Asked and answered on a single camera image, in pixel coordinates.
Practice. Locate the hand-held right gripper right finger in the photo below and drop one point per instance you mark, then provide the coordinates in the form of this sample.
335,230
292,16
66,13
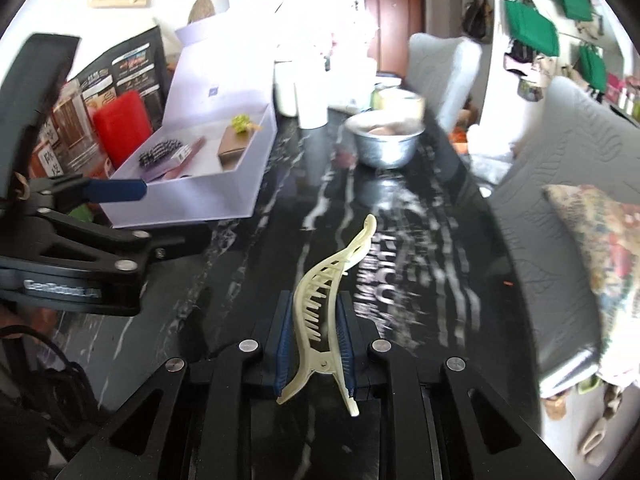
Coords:
346,345

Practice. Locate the cream hair clip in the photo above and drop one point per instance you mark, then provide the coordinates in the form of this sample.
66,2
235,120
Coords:
312,360

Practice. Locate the brown egg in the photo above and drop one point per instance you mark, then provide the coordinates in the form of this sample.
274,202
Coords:
380,131

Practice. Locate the beige slippers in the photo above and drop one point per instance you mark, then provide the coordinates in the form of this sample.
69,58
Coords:
592,440

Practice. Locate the woven wall fan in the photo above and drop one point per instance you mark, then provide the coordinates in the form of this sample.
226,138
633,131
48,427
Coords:
202,10

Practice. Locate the white cylinder cup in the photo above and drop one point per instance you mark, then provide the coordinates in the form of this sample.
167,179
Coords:
311,105

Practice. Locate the dark handbag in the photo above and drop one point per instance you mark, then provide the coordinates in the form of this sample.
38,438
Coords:
477,17

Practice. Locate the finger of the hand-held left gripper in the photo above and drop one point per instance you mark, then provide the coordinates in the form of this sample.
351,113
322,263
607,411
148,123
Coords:
115,190
35,90

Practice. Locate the yellow green lollipop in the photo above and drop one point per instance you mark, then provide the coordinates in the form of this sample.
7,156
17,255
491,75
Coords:
240,122

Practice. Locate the small green bag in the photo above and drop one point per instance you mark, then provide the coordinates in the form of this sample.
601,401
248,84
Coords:
592,67

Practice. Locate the colourful printed cushion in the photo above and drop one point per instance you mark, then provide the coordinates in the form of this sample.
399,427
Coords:
610,240

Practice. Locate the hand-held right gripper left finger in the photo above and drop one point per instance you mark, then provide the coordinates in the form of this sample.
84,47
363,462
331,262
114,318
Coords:
282,355

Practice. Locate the lavender gift box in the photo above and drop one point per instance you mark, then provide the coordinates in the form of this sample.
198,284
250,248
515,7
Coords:
210,195

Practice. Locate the metal bowl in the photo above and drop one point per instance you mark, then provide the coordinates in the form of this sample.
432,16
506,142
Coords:
385,152

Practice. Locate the brown door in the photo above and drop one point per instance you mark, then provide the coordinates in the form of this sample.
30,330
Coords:
395,10

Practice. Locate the narrow grey leaf-pattern chair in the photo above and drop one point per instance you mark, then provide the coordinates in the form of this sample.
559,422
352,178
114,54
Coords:
440,75

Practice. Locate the beige tape roll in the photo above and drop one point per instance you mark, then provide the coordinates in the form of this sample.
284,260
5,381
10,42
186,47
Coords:
400,102

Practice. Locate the small brown cardboard box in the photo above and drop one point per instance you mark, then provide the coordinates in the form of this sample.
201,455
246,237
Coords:
235,147

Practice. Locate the large green bag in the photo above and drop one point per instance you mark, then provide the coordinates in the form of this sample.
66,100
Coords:
530,27

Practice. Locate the wide grey leaf-pattern chair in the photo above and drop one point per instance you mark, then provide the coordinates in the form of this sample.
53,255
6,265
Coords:
550,160

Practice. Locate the purple box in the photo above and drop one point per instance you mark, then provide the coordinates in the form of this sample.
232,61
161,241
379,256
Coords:
180,154

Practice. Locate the black white checkered scrunchie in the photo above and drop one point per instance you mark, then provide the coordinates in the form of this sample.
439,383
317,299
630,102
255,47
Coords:
160,152

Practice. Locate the clear plastic bags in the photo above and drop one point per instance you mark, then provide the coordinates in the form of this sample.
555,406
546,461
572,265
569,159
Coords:
480,160

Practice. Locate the row of jars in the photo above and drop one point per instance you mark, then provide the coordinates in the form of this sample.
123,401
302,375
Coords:
627,97

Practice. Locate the red box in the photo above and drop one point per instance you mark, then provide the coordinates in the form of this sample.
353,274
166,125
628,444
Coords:
120,125

